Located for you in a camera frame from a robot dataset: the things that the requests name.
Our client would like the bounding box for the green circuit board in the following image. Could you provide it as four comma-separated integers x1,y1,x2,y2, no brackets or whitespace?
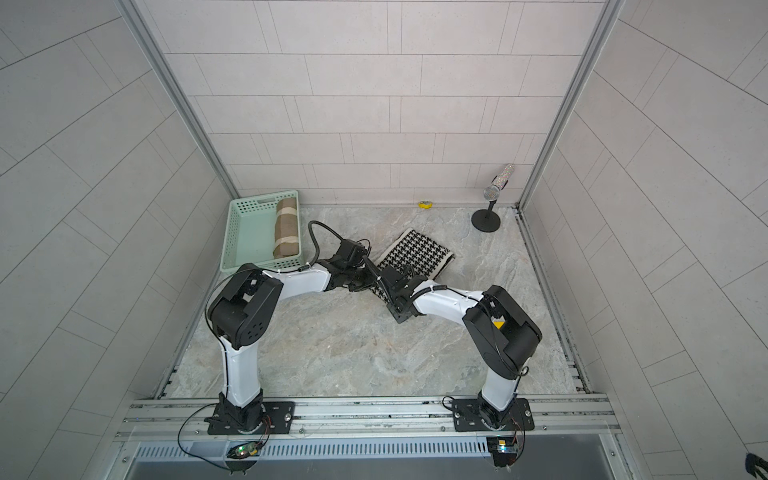
486,437,520,468
226,441,262,460

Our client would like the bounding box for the beige plaid scarf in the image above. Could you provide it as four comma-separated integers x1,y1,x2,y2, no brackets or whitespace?
273,197,300,259

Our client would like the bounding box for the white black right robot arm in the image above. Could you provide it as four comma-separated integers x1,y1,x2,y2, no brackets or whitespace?
376,267,542,431

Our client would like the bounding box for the right green circuit board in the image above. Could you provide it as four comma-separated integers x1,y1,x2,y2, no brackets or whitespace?
486,437,520,468

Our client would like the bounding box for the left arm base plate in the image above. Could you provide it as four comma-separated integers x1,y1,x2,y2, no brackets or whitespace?
204,399,296,435

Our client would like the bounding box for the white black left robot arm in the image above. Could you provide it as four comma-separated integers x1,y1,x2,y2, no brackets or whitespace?
205,220,376,435

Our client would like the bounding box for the mint green plastic basket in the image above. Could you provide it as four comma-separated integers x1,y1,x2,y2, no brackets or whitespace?
219,190,305,274

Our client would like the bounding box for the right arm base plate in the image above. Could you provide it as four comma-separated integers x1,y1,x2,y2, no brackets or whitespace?
443,397,535,432

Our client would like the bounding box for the black white houndstooth scarf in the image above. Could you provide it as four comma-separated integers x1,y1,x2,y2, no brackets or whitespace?
363,228,454,304

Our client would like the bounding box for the left green circuit board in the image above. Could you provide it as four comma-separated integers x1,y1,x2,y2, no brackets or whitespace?
226,441,262,460

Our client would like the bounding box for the aluminium mounting rail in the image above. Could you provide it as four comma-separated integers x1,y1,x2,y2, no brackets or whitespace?
112,394,621,443

